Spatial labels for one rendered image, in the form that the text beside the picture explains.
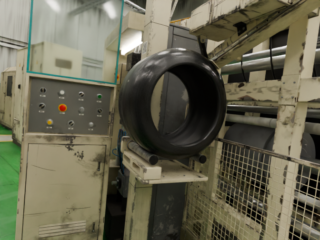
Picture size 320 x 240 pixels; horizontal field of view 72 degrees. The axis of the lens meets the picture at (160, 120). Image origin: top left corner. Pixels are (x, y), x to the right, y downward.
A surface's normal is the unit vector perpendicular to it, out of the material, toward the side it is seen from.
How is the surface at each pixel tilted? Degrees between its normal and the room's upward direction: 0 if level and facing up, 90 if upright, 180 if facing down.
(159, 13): 90
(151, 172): 90
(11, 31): 90
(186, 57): 80
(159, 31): 90
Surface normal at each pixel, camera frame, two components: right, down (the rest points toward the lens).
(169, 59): 0.34, -0.07
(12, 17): 0.73, 0.12
